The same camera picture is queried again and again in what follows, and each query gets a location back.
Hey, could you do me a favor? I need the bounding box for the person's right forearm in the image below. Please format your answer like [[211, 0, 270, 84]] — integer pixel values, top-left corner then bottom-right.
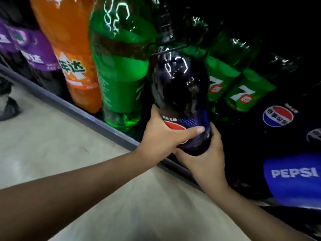
[[210, 186, 311, 241]]

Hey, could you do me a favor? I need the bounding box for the green soda bottle, white print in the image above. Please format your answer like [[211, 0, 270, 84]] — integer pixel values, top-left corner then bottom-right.
[[224, 55, 302, 113], [204, 29, 260, 103]]

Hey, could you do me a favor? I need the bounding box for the large green soda bottle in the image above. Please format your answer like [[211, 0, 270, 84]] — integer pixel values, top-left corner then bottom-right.
[[88, 0, 158, 131]]

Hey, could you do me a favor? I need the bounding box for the person's right hand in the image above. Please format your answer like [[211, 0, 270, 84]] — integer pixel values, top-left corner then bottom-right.
[[175, 123, 230, 196]]

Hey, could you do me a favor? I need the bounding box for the grey metal shelf edge rail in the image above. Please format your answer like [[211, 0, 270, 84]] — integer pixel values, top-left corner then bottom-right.
[[0, 63, 203, 191]]

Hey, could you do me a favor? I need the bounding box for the dark green soda bottle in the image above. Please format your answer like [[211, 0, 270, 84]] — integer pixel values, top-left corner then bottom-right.
[[179, 14, 211, 59]]

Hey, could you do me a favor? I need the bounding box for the purple label grape soda bottle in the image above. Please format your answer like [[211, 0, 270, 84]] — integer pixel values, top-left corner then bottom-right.
[[0, 17, 19, 54], [8, 24, 66, 98]]

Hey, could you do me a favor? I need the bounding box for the orange soda bottle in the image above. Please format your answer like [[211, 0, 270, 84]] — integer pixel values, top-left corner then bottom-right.
[[29, 0, 103, 114]]

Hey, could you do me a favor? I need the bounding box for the person's left forearm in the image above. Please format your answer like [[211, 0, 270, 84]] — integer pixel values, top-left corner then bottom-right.
[[0, 149, 154, 241]]

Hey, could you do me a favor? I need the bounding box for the person's left hand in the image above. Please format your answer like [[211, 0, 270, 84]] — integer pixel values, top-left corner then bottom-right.
[[136, 104, 205, 168]]

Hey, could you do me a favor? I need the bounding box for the dark cola bottle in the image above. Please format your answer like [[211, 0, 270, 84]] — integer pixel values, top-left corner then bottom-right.
[[152, 0, 193, 52], [150, 51, 213, 156]]

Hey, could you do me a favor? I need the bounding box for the black and grey shoe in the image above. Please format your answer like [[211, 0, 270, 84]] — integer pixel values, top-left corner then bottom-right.
[[0, 77, 21, 122]]

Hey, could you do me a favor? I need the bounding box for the cola bottle, bright blue label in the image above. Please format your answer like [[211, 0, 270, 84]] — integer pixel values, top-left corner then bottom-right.
[[231, 151, 321, 211]]

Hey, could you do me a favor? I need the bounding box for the cola bottle, round logo label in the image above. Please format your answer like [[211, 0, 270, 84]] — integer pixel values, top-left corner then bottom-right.
[[223, 83, 321, 158]]

